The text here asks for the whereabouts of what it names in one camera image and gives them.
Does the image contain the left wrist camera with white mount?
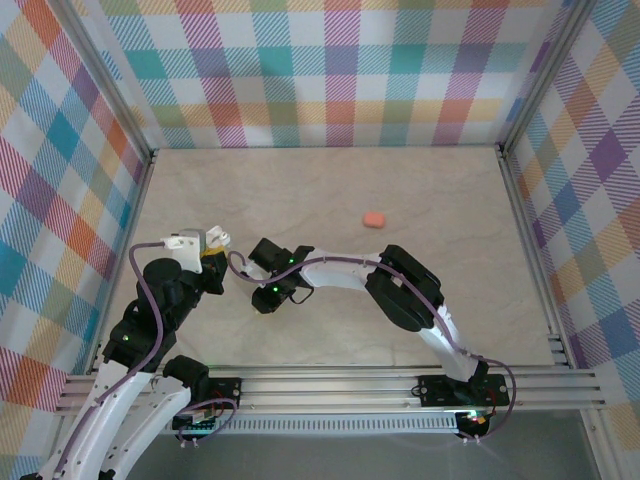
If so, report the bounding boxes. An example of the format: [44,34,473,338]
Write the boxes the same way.
[159,227,207,275]

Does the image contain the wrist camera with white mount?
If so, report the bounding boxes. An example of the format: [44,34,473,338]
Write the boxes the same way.
[237,264,266,287]
[159,227,207,275]

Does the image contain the right wrist camera with white mount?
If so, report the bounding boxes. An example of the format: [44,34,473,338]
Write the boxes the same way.
[237,264,266,287]

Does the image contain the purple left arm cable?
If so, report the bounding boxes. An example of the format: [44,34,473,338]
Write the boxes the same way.
[52,241,239,476]

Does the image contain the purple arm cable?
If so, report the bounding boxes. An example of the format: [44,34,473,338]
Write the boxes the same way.
[52,241,239,476]
[227,251,518,445]

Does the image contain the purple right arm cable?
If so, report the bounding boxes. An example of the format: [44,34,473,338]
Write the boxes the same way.
[227,251,518,445]

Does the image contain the aluminium side rail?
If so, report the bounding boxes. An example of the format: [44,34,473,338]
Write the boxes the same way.
[84,149,161,376]
[497,144,574,371]

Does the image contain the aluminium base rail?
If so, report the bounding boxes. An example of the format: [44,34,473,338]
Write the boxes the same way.
[54,367,606,414]

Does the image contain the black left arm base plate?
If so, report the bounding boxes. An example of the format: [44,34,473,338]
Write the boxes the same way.
[202,377,245,410]

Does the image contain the slotted grey cable duct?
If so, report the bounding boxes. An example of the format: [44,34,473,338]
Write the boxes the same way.
[149,418,461,435]

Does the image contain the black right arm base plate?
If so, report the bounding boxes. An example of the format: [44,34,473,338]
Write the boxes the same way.
[417,373,511,407]

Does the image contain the aluminium frame post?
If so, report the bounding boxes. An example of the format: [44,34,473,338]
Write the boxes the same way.
[494,0,604,159]
[52,0,156,161]

